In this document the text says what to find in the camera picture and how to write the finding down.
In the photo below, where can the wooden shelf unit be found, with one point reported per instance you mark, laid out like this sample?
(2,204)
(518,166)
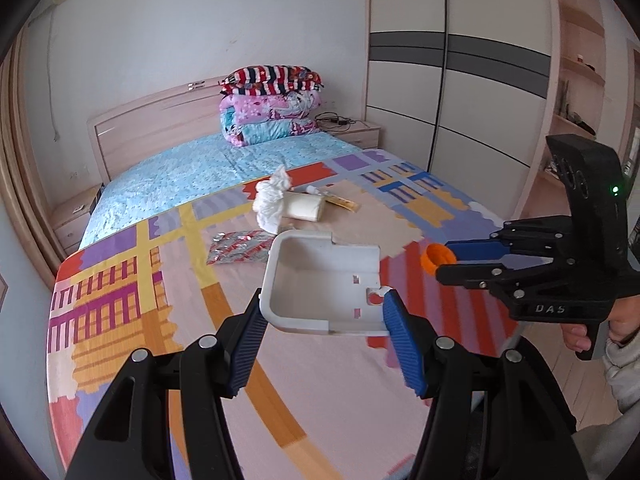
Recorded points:
(575,90)

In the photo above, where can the wooden door frame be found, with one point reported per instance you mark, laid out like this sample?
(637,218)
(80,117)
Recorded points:
(20,160)

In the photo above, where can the orange plastic cap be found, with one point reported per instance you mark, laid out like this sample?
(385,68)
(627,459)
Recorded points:
(431,260)

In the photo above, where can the wooden nightstand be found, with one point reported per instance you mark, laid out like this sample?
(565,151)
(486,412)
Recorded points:
(70,225)
(362,136)

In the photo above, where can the blue folded quilt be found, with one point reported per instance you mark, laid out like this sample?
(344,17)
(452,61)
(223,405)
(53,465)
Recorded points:
(270,132)

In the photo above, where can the wooden headboard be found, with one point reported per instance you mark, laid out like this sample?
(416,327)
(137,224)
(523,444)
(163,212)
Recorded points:
(150,125)

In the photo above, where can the striped folded blanket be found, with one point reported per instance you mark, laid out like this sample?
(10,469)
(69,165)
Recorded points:
(270,79)

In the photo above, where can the person's grey trouser leg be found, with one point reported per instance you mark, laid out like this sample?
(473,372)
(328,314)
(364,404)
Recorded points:
(610,455)

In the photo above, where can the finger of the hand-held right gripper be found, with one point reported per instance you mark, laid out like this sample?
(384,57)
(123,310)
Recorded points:
(470,274)
(475,247)

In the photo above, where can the person's right hand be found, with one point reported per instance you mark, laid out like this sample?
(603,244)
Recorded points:
(575,337)

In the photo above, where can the white grey wardrobe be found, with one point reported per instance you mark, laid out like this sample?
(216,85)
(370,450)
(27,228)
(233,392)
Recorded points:
(475,85)

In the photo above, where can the person's right forearm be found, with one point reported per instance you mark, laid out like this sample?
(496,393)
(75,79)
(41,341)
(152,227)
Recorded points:
(622,375)

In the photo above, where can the pink folded quilt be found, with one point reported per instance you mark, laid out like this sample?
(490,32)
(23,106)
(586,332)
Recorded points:
(265,105)

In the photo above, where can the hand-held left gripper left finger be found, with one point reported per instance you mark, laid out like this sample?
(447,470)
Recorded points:
(245,345)

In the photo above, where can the white plastic tray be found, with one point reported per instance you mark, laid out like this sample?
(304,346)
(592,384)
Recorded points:
(320,270)

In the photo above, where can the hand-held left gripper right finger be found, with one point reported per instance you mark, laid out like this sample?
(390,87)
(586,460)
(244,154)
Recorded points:
(406,350)

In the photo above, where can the white paper roll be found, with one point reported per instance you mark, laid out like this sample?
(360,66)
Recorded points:
(302,206)

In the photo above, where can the silver red foil wrapper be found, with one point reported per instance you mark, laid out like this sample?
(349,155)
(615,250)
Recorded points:
(240,247)

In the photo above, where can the white tissue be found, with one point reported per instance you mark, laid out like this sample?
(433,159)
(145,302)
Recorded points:
(270,200)

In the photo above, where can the blue patterned bedsheet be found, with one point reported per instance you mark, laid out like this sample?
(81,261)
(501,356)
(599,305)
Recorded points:
(190,165)

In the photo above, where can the yellow tube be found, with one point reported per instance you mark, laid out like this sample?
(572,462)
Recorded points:
(342,204)

